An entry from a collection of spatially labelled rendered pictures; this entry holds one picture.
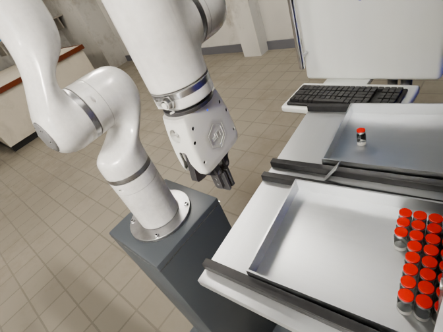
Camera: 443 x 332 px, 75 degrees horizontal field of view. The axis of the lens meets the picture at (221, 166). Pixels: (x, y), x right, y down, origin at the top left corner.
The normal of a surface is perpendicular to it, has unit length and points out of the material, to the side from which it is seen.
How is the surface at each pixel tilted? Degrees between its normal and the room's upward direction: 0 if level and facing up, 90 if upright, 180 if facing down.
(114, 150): 30
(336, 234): 0
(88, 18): 90
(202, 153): 89
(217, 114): 88
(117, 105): 101
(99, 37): 90
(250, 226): 0
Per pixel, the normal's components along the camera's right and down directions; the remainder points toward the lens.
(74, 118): 0.72, 0.02
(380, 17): -0.61, 0.64
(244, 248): -0.33, -0.74
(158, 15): 0.42, 0.44
